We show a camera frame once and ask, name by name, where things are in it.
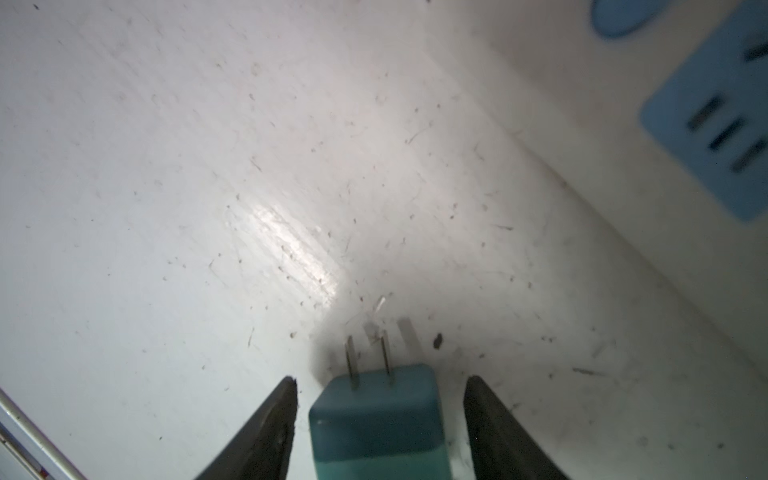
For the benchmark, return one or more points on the white blue power strip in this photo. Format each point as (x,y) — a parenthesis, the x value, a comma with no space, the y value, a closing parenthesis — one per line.
(655,112)

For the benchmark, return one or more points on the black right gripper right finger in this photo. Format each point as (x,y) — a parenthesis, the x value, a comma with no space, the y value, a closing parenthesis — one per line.
(500,446)

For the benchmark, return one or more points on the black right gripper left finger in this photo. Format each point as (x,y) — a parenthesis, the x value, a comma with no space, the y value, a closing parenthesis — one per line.
(261,449)

